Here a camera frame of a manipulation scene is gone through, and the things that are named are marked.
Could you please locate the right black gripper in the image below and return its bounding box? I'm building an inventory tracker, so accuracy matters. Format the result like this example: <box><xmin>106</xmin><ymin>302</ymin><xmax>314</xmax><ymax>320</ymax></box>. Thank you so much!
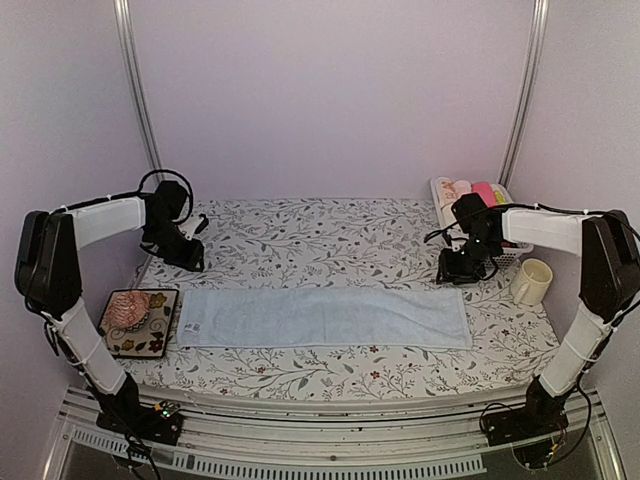
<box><xmin>437</xmin><ymin>235</ymin><xmax>501</xmax><ymax>285</ymax></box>

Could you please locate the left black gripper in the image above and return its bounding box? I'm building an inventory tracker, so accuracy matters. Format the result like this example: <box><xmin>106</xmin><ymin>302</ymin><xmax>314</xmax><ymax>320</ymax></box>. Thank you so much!
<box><xmin>146</xmin><ymin>220</ymin><xmax>206</xmax><ymax>271</ymax></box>

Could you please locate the light blue cloth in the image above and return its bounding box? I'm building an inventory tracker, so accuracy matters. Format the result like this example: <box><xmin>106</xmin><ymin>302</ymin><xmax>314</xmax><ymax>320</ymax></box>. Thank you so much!
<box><xmin>176</xmin><ymin>287</ymin><xmax>472</xmax><ymax>350</ymax></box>

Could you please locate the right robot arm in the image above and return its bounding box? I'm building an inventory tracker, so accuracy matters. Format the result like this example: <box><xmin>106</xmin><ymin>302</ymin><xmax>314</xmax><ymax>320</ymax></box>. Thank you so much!
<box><xmin>436</xmin><ymin>193</ymin><xmax>639</xmax><ymax>445</ymax></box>

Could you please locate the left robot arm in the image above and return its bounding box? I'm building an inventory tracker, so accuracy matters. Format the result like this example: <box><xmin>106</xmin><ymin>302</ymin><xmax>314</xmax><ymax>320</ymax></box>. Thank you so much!
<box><xmin>14</xmin><ymin>172</ymin><xmax>206</xmax><ymax>434</ymax></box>

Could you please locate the white plastic basket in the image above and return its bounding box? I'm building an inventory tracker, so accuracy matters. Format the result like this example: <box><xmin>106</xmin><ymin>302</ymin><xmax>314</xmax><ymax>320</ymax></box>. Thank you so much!
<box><xmin>430</xmin><ymin>177</ymin><xmax>533</xmax><ymax>268</ymax></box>

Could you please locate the cream ceramic mug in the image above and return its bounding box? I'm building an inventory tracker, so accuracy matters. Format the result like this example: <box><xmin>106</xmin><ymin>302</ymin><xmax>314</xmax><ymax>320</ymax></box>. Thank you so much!
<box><xmin>510</xmin><ymin>258</ymin><xmax>553</xmax><ymax>306</ymax></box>

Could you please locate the yellow rolled towel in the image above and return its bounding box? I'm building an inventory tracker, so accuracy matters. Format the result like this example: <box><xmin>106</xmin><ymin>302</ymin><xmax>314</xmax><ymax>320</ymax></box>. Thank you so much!
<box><xmin>492</xmin><ymin>184</ymin><xmax>510</xmax><ymax>205</ymax></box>

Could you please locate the light pink rolled towel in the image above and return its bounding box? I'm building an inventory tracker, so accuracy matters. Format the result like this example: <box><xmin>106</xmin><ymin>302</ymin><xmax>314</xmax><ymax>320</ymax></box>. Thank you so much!
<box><xmin>452</xmin><ymin>180</ymin><xmax>473</xmax><ymax>199</ymax></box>

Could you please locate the hot pink rolled towel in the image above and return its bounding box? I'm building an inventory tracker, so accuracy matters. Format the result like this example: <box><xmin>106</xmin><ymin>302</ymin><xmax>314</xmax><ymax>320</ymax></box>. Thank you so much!
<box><xmin>472</xmin><ymin>182</ymin><xmax>498</xmax><ymax>207</ymax></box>

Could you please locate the cream printed rolled towel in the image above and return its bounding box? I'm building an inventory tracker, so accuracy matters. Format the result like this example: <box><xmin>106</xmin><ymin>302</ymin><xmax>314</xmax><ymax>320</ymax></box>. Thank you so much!
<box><xmin>434</xmin><ymin>177</ymin><xmax>456</xmax><ymax>201</ymax></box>

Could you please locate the pink patterned cupcake liner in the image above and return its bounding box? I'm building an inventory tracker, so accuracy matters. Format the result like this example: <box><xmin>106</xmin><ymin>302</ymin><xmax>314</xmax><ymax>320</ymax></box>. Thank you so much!
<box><xmin>104</xmin><ymin>290</ymin><xmax>150</xmax><ymax>330</ymax></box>

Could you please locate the floral square plate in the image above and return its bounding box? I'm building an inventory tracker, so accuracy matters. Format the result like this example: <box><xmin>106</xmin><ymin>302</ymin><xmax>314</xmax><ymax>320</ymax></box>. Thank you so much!
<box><xmin>98</xmin><ymin>289</ymin><xmax>179</xmax><ymax>360</ymax></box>

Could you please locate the white barcode towel label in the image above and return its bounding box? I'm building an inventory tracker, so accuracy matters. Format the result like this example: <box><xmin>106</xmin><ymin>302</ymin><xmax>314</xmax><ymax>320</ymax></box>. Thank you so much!
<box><xmin>184</xmin><ymin>323</ymin><xmax>201</xmax><ymax>333</ymax></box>

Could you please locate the floral table cloth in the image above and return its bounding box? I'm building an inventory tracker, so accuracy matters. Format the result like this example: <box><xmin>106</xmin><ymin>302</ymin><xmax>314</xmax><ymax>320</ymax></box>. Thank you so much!
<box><xmin>124</xmin><ymin>199</ymin><xmax>558</xmax><ymax>401</ymax></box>

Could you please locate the left black braided cable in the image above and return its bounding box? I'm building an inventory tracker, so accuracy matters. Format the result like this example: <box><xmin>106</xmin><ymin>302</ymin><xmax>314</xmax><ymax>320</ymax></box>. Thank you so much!
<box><xmin>137</xmin><ymin>168</ymin><xmax>196</xmax><ymax>224</ymax></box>

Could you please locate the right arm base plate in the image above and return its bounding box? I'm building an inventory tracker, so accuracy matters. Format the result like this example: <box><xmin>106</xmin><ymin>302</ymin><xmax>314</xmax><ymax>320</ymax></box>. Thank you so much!
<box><xmin>479</xmin><ymin>402</ymin><xmax>569</xmax><ymax>446</ymax></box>

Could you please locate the front aluminium rail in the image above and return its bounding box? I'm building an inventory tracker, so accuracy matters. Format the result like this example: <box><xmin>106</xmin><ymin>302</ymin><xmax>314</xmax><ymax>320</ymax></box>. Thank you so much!
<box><xmin>43</xmin><ymin>387</ymin><xmax>630</xmax><ymax>479</ymax></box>

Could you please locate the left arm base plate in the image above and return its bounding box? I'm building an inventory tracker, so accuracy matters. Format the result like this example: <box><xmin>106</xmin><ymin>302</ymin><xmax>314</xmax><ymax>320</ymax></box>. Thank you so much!
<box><xmin>96</xmin><ymin>404</ymin><xmax>185</xmax><ymax>446</ymax></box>

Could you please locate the left aluminium frame post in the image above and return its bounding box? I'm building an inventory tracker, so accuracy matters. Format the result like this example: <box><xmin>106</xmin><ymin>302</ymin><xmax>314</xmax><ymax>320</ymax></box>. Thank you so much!
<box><xmin>113</xmin><ymin>0</ymin><xmax>162</xmax><ymax>170</ymax></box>

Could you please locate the aluminium frame post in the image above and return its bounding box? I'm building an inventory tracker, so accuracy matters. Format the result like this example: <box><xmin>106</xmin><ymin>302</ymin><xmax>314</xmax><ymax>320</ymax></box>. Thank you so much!
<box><xmin>498</xmin><ymin>0</ymin><xmax>550</xmax><ymax>187</ymax></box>
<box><xmin>113</xmin><ymin>0</ymin><xmax>162</xmax><ymax>170</ymax></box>

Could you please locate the right aluminium frame post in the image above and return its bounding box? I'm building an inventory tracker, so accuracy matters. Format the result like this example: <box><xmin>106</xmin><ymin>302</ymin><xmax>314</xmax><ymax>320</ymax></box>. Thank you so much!
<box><xmin>498</xmin><ymin>0</ymin><xmax>550</xmax><ymax>187</ymax></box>

